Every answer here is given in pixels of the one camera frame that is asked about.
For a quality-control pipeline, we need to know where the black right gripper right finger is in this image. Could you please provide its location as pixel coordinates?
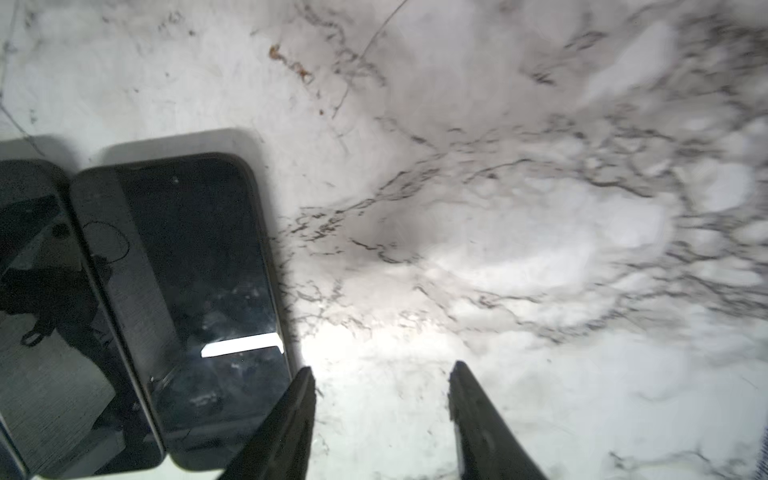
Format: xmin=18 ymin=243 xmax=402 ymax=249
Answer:
xmin=448 ymin=361 xmax=546 ymax=480

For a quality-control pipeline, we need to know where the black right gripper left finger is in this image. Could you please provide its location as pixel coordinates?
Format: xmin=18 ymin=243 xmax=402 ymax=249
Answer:
xmin=219 ymin=366 xmax=317 ymax=480

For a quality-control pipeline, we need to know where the black phone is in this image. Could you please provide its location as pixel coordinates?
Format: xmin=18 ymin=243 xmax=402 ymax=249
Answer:
xmin=69 ymin=153 xmax=292 ymax=472
xmin=1 ymin=160 xmax=164 ymax=479

